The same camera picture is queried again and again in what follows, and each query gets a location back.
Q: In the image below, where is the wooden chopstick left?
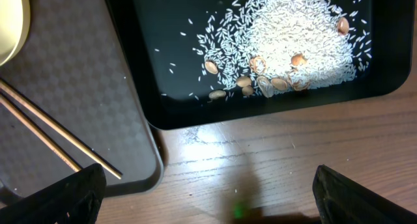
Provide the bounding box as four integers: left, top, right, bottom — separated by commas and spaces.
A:
1, 94, 81, 172

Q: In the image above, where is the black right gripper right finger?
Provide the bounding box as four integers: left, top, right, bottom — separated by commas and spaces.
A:
312, 165, 416, 224

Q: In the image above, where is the yellow round plate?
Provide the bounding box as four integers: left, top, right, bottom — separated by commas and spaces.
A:
1, 0, 31, 66

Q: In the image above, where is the black waste tray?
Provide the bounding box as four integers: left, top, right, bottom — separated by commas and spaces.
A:
106, 0, 416, 130

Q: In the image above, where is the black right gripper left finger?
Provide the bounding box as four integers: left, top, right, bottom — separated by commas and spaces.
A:
1, 163, 106, 224

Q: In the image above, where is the rice and nutshell pile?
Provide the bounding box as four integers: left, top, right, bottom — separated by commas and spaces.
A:
195, 0, 371, 102

